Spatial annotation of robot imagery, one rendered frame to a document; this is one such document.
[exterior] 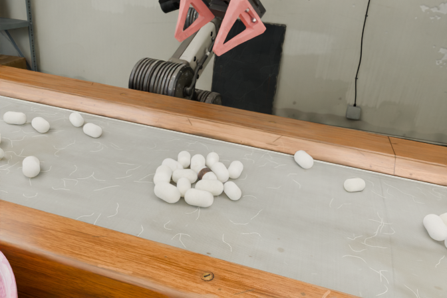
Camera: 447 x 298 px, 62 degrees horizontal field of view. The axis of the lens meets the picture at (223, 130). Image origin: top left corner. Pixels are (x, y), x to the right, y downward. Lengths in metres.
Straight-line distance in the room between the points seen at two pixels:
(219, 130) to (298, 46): 1.91
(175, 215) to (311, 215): 0.17
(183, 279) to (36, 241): 0.14
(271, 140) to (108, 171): 0.27
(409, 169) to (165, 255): 0.43
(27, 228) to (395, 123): 2.51
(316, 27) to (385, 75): 0.54
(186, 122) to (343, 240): 0.34
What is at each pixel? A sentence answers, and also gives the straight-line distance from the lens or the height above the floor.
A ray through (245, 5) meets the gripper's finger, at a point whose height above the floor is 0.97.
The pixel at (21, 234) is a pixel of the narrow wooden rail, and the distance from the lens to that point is 0.40.
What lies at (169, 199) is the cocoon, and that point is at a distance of 0.46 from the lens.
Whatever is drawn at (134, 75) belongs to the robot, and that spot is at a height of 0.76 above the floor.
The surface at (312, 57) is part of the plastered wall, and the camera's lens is 2.54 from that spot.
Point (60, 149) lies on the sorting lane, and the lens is 0.61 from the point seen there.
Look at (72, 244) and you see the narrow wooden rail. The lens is 0.38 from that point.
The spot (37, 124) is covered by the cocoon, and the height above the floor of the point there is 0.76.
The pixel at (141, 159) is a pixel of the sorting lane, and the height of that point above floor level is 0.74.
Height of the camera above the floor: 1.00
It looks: 23 degrees down
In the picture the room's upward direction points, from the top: 6 degrees clockwise
